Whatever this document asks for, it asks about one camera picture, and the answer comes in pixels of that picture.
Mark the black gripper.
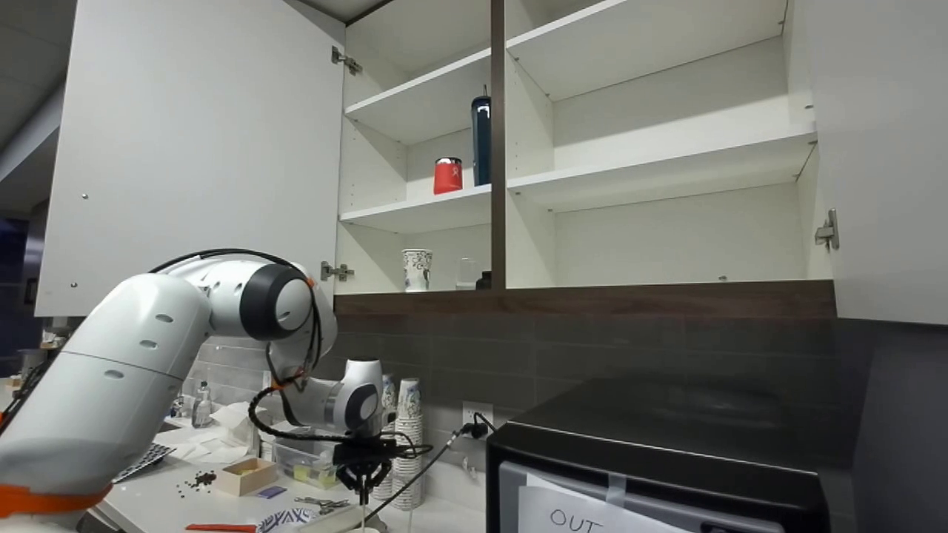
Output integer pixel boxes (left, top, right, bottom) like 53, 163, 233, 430
331, 437, 405, 499

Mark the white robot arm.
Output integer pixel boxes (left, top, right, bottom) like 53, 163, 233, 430
0, 248, 399, 517

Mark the clear plastic container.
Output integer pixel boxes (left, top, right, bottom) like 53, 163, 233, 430
272, 437, 337, 487

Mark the stack of paper cups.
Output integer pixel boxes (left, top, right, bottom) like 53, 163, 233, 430
378, 373, 396, 425
395, 378, 424, 513

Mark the small wooden box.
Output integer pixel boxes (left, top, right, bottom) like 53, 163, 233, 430
214, 458, 279, 496

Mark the small clear bottle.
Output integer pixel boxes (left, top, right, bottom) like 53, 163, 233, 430
189, 382, 214, 430

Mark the white paper sign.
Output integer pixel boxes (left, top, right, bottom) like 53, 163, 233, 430
515, 476, 687, 533

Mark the patterned paper cup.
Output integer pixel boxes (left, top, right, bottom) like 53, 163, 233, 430
404, 248, 432, 292

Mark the small black object on shelf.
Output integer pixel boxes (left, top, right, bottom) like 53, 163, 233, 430
475, 271, 491, 291

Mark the red mug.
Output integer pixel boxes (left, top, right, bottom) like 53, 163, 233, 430
432, 157, 463, 194

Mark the black microwave oven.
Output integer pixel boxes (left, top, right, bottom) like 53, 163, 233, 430
487, 376, 841, 533

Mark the dark blue tumbler bottle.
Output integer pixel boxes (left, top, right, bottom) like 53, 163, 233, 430
472, 94, 491, 185

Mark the white left cabinet door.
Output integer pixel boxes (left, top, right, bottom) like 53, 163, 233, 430
36, 0, 343, 317

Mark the white cabinet door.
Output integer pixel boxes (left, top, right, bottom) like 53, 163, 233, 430
36, 0, 343, 317
792, 0, 948, 326

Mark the white right cabinet door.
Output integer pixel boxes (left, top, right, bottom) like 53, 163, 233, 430
792, 0, 948, 326

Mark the black power cable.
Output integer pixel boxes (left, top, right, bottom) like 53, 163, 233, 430
353, 413, 495, 529

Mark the white wall cabinet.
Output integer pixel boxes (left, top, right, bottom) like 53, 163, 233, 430
335, 0, 833, 298

